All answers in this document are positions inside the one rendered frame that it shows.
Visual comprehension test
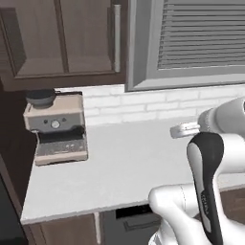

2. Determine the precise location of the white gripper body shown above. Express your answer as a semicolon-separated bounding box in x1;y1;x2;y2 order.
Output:
169;122;201;139

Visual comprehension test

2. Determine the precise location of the grey dishwasher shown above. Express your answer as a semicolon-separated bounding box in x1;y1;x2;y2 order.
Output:
100;203;165;245

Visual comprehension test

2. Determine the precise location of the grey window with blinds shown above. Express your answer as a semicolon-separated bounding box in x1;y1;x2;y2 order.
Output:
125;0;245;93

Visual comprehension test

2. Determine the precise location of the brown base cupboard door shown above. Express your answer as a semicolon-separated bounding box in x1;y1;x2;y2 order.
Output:
219;187;245;226
28;212;99;245

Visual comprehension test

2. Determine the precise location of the beige espresso machine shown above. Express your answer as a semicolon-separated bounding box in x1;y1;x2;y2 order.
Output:
22;88;89;167

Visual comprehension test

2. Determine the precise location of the dark brown tall cabinet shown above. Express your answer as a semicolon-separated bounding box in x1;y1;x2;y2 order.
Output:
0;78;38;245

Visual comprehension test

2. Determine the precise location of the grey dishwasher handle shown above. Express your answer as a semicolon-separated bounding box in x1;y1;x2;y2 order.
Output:
122;217;163;232

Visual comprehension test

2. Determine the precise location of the silver cupboard door handle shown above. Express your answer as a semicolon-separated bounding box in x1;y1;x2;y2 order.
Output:
112;3;123;74

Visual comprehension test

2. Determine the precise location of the brown wall cupboard door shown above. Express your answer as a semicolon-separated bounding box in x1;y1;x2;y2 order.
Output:
0;0;129;93

